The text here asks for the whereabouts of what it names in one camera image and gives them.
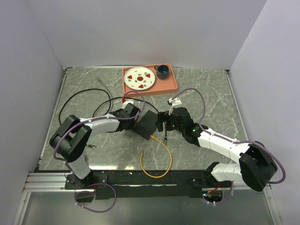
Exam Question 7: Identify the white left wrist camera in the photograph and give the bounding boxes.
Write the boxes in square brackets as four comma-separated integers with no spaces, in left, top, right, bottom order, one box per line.
[122,97,134,107]

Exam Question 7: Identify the black network switch box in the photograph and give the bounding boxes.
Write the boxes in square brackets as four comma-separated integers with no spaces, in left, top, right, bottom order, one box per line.
[133,110,158,140]

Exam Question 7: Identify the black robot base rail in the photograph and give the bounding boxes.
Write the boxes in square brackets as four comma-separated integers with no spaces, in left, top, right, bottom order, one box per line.
[65,170,231,200]

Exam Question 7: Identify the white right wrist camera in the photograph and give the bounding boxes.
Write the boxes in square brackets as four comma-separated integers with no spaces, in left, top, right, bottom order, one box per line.
[167,98,182,115]

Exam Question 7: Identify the yellow ethernet cable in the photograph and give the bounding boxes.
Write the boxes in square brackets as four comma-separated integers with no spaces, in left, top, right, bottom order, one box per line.
[140,135,173,179]

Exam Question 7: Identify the black ethernet cable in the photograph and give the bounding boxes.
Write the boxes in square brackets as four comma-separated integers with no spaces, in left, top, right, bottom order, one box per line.
[58,88,168,149]

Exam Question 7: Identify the dark blue mug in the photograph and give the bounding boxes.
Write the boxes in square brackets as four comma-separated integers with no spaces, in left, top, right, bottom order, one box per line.
[154,65,170,80]

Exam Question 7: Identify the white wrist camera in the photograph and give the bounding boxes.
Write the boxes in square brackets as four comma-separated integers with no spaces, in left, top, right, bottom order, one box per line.
[167,98,182,115]
[122,97,134,107]

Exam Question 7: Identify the salmon pink tray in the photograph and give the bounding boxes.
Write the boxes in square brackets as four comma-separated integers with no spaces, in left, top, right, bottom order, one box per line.
[122,64,178,96]

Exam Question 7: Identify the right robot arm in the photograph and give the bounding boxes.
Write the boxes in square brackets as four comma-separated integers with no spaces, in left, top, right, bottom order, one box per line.
[156,107,278,192]

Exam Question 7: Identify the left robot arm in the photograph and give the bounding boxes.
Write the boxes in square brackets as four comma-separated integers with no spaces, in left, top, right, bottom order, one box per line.
[49,102,143,188]

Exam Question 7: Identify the white watermelon pattern plate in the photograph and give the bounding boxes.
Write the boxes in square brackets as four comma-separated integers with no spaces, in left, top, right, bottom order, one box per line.
[124,66,156,91]

